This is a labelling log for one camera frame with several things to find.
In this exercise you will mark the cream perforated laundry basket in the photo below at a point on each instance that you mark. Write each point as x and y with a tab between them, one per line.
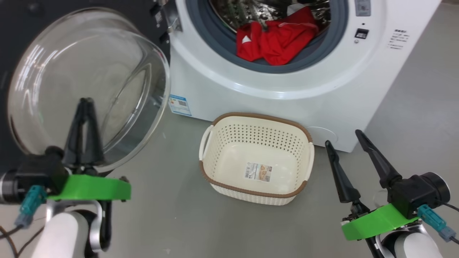
215	179

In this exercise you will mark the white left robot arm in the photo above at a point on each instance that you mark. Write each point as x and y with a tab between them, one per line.
64	236

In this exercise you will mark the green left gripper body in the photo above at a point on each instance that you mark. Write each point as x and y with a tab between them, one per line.
89	188

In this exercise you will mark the teal left camera connector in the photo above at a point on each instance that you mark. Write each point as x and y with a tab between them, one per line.
30	204

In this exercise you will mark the teal camera connector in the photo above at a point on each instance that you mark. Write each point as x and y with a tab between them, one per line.
30	204
434	220

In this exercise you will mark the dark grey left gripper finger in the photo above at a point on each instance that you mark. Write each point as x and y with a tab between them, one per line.
76	143
93	147

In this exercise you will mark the printed text warning label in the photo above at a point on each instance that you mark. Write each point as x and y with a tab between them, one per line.
398	39

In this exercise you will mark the grey rectangular label sticker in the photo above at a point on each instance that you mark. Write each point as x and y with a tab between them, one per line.
363	7

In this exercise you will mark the washing machine glass door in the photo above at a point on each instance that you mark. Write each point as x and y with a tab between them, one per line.
89	71

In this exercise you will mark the white washing machine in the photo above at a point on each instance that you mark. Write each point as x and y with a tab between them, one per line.
251	96

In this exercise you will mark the red and white garment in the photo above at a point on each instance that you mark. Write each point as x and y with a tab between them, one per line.
279	39

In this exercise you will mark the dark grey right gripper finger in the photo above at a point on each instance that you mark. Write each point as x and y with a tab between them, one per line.
342	179
380	161

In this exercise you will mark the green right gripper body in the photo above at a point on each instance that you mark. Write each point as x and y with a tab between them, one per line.
376	222

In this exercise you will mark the printed label sticker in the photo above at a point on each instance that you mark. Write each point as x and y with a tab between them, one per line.
258	172

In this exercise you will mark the teal right camera connector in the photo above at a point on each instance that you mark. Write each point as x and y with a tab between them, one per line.
434	220

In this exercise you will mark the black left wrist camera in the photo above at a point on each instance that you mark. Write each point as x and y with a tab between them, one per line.
39	172

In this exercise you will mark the blue energy label sticker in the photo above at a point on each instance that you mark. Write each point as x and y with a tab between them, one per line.
179	104

